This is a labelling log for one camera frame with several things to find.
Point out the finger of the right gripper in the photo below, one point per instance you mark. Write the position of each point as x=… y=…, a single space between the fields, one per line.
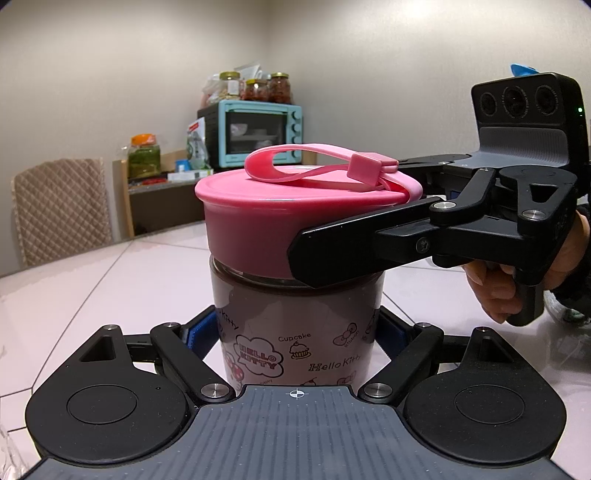
x=440 y=175
x=343 y=253

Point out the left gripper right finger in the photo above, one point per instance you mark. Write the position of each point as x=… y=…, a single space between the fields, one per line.
x=471 y=398

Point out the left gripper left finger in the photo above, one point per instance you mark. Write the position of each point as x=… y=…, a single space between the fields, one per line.
x=119 y=398

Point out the pink jar lid with strap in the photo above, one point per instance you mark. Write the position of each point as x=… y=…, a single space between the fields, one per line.
x=252 y=214

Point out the pink Hello Kitty food jar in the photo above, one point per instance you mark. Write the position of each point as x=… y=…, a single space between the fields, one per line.
x=281 y=332

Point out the person's right hand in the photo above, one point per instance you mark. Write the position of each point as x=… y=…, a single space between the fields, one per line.
x=568 y=277

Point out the blue thermos flask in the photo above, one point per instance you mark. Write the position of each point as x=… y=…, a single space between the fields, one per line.
x=519 y=70

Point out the clear drinking glass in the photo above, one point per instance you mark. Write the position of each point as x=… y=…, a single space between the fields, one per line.
x=12 y=465

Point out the teal toaster oven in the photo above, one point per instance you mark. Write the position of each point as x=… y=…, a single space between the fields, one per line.
x=235 y=128

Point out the glass jar red contents right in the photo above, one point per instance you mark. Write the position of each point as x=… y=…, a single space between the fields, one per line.
x=279 y=88

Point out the glass jar red contents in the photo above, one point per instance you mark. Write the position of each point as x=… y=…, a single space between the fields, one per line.
x=256 y=90
x=279 y=88

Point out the red white package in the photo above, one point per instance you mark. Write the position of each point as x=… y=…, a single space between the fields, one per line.
x=195 y=147

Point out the glass jar red contents middle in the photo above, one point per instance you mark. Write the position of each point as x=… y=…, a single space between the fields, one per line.
x=256 y=90

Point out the wooden shelf unit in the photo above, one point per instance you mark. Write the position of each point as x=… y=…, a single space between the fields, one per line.
x=149 y=208

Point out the quilted beige chair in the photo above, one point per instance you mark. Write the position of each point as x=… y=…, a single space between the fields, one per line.
x=60 y=209

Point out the glass jar pale contents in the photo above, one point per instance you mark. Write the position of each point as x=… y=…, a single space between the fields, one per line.
x=229 y=85

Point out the green pickle jar orange lid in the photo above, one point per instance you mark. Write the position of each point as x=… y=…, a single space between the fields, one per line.
x=143 y=157

